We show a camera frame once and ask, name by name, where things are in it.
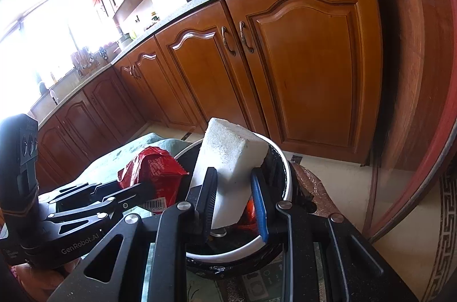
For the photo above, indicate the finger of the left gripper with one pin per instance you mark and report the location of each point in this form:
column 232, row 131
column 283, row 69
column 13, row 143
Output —
column 86, row 192
column 113, row 206

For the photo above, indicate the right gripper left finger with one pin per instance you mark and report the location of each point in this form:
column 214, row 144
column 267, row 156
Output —
column 145, row 253

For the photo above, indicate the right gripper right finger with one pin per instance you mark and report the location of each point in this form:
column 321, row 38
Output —
column 323, row 257

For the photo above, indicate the red milk carton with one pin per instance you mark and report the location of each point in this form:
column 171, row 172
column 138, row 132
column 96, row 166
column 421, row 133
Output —
column 157, row 167

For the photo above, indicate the white styrofoam block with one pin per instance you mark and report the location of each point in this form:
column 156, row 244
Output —
column 234, row 152

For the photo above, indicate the red orange snack bag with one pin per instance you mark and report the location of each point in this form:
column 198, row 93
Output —
column 248, row 219

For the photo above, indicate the white rimmed trash bin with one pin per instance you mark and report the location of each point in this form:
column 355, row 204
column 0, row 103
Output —
column 242, row 249

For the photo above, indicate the person left hand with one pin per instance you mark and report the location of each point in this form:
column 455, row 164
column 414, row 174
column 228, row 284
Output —
column 38, row 284

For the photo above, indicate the teal floral tablecloth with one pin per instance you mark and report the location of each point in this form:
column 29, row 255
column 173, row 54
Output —
column 106, row 168

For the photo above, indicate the knife and utensil rack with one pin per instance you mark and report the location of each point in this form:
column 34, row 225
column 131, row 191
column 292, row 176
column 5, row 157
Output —
column 86, row 62

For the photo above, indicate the lower wooden cabinets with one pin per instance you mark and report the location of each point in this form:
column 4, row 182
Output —
column 305, row 73

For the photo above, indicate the wooden door frame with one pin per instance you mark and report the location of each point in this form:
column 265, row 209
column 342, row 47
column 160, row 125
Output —
column 415, row 137

